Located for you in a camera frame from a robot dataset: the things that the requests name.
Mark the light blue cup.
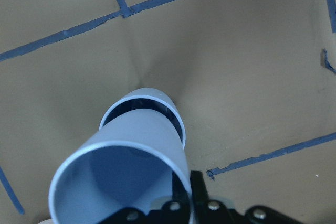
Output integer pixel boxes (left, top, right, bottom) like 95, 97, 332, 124
48, 109, 192, 223

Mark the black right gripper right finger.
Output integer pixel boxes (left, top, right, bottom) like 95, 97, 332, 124
190, 170, 299, 224

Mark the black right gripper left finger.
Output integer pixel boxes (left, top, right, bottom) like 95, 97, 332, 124
101, 172, 191, 223

